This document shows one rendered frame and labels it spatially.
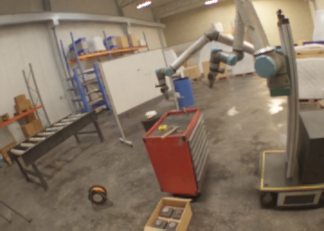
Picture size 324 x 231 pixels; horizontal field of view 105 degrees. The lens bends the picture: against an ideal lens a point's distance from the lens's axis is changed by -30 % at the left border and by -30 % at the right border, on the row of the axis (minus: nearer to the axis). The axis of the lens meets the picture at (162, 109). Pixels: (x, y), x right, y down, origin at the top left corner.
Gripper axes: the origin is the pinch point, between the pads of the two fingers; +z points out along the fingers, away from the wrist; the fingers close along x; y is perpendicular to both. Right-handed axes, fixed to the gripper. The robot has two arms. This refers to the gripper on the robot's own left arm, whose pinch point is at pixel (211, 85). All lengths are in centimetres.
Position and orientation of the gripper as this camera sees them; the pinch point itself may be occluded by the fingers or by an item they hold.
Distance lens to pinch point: 152.9
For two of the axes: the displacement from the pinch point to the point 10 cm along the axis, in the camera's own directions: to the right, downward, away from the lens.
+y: -8.1, -3.4, 4.7
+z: 0.0, 8.1, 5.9
